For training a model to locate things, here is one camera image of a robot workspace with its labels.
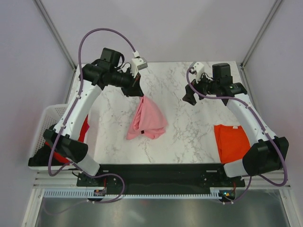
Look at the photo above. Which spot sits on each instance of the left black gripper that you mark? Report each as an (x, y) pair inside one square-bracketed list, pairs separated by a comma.
[(136, 90)]

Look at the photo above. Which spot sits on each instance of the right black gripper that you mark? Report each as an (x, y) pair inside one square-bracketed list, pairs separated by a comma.
[(189, 97)]

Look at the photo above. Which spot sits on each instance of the pink polo shirt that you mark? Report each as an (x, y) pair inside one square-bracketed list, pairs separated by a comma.
[(148, 121)]

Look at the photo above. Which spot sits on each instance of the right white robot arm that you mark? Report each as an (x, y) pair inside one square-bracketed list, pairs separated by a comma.
[(267, 151)]

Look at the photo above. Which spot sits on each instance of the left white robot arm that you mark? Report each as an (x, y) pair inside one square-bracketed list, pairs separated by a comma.
[(94, 77)]

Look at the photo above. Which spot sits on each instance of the red t shirt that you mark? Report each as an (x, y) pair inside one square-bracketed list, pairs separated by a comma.
[(82, 132)]

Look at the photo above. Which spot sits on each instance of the folded orange t shirt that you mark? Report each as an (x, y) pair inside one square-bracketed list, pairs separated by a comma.
[(232, 142)]

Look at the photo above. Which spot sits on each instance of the white plastic laundry basket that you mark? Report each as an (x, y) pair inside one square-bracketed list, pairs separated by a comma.
[(50, 116)]

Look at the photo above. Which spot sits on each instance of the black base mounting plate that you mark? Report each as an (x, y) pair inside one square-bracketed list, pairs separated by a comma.
[(112, 173)]

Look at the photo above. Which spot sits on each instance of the black t shirt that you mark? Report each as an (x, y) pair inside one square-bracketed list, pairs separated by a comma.
[(41, 157)]

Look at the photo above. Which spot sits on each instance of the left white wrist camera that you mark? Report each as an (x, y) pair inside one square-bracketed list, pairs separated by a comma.
[(138, 64)]

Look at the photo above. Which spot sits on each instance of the left aluminium frame post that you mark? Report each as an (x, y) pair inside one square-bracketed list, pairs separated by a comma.
[(56, 35)]

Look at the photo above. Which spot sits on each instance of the aluminium frame post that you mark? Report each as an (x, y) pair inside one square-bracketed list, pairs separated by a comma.
[(265, 25), (56, 35)]

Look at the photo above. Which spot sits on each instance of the white slotted cable duct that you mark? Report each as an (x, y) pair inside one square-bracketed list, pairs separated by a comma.
[(135, 192)]

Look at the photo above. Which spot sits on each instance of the right aluminium frame post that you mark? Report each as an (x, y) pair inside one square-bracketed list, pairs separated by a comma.
[(265, 25)]

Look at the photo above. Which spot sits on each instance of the aluminium rail profile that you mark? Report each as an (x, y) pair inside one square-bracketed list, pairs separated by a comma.
[(68, 180)]

